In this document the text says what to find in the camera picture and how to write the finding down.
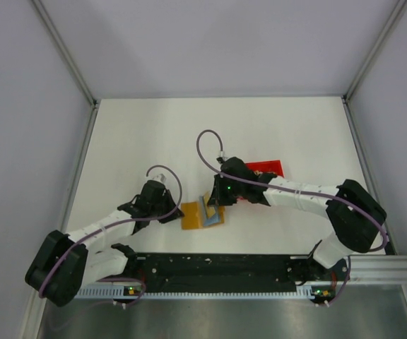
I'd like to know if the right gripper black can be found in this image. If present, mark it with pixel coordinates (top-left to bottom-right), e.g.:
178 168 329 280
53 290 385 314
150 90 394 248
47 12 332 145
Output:
208 174 245 207

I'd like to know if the yellow leather card holder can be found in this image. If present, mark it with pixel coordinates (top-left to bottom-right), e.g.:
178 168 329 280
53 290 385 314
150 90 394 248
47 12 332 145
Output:
181 191 225 230

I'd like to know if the red plastic card bin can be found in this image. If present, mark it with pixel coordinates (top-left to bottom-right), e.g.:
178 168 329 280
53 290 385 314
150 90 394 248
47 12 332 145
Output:
246 160 284 177

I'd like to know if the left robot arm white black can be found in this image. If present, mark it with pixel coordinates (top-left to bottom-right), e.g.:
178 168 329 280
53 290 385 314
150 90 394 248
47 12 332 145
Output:
25 179 184 307

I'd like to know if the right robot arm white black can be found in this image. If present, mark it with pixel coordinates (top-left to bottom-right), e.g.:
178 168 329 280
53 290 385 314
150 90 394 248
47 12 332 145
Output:
207 157 387 280

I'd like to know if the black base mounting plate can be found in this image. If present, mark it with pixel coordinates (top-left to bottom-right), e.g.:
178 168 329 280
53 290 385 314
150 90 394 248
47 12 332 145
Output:
119 252 347 294

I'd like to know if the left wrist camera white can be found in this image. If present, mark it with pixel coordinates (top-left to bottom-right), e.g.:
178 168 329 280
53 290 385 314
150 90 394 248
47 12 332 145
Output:
151 174 166 184

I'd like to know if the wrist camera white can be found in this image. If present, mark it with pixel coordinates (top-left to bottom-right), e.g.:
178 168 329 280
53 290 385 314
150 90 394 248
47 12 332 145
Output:
216 150 228 165
151 174 166 184

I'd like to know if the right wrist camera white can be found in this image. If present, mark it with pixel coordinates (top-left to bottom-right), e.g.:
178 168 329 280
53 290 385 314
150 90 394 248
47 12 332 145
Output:
216 150 228 165

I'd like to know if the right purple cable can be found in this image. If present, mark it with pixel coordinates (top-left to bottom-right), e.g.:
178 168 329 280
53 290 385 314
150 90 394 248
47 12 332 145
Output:
196 129 390 307

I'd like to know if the grey slotted cable duct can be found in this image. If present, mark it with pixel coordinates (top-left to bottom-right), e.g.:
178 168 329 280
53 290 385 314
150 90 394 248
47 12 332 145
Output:
74 284 330 301

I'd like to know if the aluminium frame rail front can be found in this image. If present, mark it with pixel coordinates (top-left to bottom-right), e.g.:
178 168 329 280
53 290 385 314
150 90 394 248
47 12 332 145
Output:
349 255 407 285

